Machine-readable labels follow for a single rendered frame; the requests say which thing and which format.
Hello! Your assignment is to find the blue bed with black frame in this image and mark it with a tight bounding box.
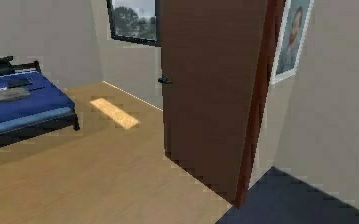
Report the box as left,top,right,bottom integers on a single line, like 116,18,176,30
0,55,81,152

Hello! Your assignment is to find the black flat rectangular object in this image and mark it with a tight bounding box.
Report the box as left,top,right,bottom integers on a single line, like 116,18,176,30
6,78,34,89

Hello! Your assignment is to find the black framed window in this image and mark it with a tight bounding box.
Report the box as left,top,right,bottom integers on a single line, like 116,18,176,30
106,0,162,48

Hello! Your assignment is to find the brown room door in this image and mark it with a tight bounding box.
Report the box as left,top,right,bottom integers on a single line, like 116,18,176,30
159,0,287,208

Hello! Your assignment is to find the grey flat laptop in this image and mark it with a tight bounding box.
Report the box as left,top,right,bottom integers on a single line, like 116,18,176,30
0,87,32,103

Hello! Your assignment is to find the white framed portrait picture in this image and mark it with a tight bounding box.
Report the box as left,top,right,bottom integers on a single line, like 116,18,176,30
270,0,315,85

